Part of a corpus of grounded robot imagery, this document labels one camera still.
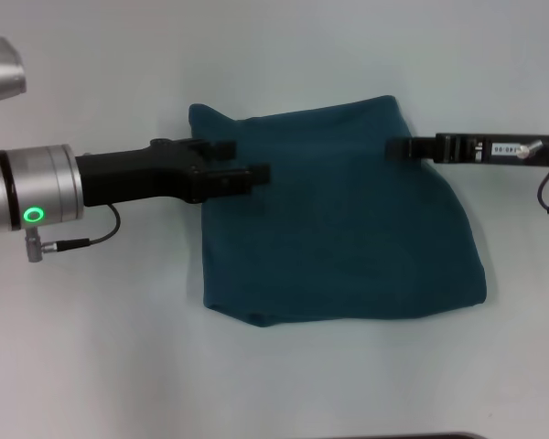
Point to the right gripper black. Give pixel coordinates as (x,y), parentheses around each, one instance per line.
(498,148)

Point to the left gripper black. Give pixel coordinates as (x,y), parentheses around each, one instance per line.
(137,176)

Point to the teal T-shirt with FREE print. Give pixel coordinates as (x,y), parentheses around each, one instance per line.
(325,219)

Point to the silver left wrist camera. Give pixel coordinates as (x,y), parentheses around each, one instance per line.
(0,68)

